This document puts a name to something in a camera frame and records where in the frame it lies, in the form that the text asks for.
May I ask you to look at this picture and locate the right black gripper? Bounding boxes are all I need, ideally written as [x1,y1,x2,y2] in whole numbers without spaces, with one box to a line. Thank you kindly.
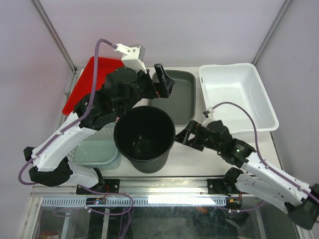
[172,119,222,153]

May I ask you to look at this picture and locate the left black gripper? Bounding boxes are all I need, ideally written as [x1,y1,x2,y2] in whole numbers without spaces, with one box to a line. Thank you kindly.
[120,65,176,117]

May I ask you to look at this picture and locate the dark grey plastic tub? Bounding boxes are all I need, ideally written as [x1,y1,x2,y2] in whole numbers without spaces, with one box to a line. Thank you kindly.
[148,70,196,126]

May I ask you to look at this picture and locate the black ribbed bucket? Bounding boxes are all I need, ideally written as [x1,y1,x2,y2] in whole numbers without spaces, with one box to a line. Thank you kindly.
[114,106,175,174]

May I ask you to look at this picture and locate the large white plastic container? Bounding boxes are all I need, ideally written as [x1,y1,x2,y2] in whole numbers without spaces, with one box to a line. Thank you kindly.
[198,63,279,133]

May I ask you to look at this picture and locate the light blue perforated basket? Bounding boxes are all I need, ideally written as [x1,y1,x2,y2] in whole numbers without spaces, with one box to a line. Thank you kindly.
[67,123,121,170]

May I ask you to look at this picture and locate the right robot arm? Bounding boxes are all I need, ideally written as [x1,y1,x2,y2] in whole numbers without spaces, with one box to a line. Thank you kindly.
[175,120,319,230]

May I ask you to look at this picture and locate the red plastic tray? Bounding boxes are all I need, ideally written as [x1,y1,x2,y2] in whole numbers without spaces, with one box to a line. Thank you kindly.
[62,56,124,116]

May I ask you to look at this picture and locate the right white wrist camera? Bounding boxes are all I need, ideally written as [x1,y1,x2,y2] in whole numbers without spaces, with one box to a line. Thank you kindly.
[202,107,215,128]

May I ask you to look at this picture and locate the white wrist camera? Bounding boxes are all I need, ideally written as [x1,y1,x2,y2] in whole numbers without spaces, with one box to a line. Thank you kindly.
[115,43,147,73]
[202,107,215,128]

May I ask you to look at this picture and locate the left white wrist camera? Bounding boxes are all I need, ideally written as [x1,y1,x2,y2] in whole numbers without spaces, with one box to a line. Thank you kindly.
[115,43,147,73]

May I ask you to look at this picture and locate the aluminium mounting rail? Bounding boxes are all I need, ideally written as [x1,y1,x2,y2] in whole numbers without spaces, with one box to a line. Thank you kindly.
[32,176,240,200]

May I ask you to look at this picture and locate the white slotted cable duct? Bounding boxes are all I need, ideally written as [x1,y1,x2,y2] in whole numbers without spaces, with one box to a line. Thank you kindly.
[41,195,226,208]

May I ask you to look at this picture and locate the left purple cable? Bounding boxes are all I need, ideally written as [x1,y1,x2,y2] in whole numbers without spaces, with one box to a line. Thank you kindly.
[17,38,118,186]

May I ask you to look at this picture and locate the left aluminium frame post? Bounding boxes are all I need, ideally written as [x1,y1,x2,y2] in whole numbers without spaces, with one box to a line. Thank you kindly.
[30,0,77,74]

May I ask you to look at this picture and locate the aluminium frame post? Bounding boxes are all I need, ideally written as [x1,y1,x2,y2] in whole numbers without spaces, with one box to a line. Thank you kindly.
[30,0,77,74]
[251,0,294,66]

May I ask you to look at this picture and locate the right aluminium frame post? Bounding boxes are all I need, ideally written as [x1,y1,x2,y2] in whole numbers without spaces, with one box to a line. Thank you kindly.
[251,0,294,66]

